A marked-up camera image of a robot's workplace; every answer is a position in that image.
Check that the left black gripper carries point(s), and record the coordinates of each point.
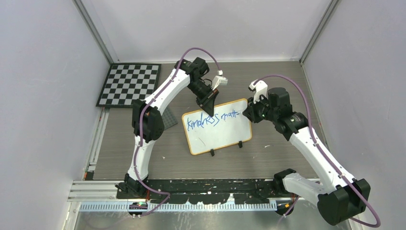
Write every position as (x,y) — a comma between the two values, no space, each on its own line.
(207,102)

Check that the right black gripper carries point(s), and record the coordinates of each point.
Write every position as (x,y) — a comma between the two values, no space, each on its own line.
(251,110)

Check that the yellow framed whiteboard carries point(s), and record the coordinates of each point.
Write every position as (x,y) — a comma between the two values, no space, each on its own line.
(228,126)

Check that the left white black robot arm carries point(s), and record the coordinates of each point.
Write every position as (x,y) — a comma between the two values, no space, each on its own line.
(148,124)

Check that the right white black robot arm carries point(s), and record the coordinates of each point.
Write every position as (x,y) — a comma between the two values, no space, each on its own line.
(337,194)

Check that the grey studded baseplate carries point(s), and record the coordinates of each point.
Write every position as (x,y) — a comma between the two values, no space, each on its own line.
(169,119)

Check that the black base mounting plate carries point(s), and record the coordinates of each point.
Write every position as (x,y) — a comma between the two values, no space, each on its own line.
(206,191)

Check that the black white checkerboard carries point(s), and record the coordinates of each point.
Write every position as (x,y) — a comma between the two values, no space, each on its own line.
(127,82)

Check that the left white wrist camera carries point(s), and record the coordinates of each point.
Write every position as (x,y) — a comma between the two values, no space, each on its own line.
(219,82)

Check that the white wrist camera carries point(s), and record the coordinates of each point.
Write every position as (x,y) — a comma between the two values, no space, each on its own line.
(219,82)
(259,88)

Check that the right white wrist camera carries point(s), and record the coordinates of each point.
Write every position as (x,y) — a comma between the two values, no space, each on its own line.
(259,88)

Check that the aluminium frame rail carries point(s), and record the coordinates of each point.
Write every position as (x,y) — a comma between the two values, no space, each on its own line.
(100,195)

